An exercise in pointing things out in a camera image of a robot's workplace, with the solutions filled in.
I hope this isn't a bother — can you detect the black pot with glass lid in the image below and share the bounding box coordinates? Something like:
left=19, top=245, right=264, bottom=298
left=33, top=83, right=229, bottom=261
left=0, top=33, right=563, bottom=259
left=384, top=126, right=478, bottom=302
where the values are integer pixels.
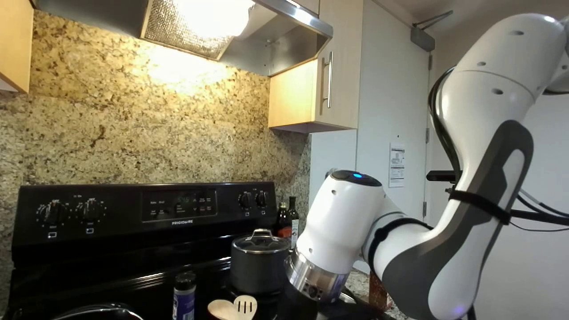
left=231, top=227, right=289, bottom=294

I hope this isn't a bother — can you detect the wooden spoon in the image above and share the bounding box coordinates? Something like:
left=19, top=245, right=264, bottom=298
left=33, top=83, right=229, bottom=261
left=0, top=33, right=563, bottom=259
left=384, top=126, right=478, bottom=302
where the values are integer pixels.
left=208, top=298, right=236, bottom=320

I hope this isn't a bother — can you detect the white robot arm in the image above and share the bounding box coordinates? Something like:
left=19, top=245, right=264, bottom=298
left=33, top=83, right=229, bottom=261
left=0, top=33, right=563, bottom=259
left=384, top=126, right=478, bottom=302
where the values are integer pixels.
left=288, top=12, right=569, bottom=320

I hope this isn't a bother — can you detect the black electric stove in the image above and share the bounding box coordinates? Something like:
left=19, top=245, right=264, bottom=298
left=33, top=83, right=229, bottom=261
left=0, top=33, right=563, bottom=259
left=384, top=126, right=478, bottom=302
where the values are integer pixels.
left=3, top=179, right=393, bottom=320

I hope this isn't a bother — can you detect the dark glass bottle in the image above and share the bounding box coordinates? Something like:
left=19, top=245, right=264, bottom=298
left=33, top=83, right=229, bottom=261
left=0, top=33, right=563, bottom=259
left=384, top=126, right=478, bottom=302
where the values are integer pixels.
left=288, top=195, right=300, bottom=246

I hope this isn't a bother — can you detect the wooden upper cabinet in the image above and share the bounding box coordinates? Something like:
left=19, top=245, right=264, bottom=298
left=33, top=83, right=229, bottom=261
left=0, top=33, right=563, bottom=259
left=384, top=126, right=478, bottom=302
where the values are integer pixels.
left=268, top=0, right=364, bottom=133

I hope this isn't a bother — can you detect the steel range hood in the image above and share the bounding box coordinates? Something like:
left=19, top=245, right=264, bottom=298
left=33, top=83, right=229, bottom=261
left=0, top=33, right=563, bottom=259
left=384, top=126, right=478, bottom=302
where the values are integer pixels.
left=30, top=0, right=332, bottom=76

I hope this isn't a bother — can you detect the slotted wooden spatula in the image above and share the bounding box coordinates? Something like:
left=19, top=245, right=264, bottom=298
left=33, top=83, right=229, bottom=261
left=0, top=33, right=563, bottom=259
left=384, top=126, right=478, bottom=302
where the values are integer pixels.
left=232, top=294, right=257, bottom=320

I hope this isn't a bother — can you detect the small blue spice bottle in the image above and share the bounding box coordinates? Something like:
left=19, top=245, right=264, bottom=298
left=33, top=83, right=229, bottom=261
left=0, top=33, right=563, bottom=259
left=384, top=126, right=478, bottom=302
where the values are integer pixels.
left=172, top=270, right=195, bottom=320

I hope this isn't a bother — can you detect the black back saucepan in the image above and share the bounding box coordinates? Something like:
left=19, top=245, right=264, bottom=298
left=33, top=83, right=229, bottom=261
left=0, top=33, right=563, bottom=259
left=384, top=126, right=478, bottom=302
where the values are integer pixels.
left=51, top=303, right=144, bottom=320

